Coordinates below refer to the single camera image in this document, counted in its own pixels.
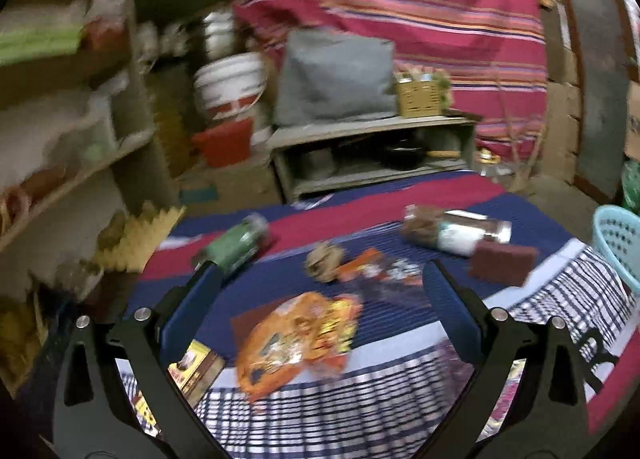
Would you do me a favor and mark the brown snack jar silver lid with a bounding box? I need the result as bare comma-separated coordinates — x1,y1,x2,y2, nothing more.
402,205,513,257

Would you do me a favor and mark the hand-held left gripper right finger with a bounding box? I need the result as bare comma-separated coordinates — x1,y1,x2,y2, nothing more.
422,259,588,459

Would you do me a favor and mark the maroon sponge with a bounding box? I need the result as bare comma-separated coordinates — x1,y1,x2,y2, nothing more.
470,239,541,286

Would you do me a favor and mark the yellow portrait box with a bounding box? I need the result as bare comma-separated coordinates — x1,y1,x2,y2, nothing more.
167,339,226,407

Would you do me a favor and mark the red foil wrapper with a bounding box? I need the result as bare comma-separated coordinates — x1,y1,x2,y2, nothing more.
336,248,383,282

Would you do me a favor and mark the stainless steel stock pot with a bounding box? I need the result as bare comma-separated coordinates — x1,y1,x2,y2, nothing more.
202,12,237,58

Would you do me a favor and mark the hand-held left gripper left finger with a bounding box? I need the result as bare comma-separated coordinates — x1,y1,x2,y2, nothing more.
52,261,236,459

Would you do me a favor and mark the low wooden cabinet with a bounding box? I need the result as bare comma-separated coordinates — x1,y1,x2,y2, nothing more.
267,115,478,205

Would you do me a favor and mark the yellow egg carton tray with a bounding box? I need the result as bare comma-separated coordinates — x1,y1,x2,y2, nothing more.
95,202,183,272

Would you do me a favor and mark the stack of flattened cardboard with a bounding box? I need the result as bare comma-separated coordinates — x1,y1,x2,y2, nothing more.
542,14,583,185

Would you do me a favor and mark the wooden shelf unit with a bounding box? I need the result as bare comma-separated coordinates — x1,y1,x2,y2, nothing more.
0,0,186,390

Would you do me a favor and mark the small steel pot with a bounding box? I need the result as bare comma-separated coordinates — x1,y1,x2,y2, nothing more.
300,148,335,180

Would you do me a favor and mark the grey door wooden frame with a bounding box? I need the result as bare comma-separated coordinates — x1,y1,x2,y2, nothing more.
550,0,633,202

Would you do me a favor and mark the white plastic bucket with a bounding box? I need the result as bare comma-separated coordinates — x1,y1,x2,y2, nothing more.
194,53,273,145

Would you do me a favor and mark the small red plastic basket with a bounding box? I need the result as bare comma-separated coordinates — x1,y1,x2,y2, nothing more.
82,19,126,52

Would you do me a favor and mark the red plastic basin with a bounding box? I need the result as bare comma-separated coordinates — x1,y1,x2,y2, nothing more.
191,118,255,169

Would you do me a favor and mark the green label jar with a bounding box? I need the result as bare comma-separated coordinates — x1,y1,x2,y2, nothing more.
192,214,271,272

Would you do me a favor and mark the yellow chopstick holder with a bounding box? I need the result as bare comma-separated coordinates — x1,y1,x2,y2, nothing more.
396,79,443,118

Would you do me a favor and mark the grey cushion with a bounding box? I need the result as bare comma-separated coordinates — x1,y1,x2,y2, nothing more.
272,29,398,127

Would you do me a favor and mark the green plastic tray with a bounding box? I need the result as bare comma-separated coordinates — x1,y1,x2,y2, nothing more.
0,26,83,65

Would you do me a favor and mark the clear plastic wrapper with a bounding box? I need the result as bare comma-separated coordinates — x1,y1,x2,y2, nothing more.
372,256,426,300

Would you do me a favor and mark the black wok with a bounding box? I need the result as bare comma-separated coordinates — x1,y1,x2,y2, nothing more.
382,142,426,170

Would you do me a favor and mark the orange snack packet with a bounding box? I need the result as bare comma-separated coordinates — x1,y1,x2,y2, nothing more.
235,291,363,402

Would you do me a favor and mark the blue carton box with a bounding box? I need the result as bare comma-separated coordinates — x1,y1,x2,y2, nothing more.
180,184,221,206

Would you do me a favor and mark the brown cardboard box black print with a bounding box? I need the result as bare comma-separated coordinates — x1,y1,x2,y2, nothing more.
624,82,640,160

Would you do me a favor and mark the light blue plastic basket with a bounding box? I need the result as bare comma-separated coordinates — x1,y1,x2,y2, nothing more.
592,205,640,295

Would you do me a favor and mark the brown paper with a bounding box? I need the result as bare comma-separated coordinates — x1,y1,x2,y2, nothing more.
306,241,346,285

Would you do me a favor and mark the green plastic bag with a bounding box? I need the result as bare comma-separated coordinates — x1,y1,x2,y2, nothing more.
621,162,640,212

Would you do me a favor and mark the dark brown pad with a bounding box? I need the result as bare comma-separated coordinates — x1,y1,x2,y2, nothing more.
230,306,281,340

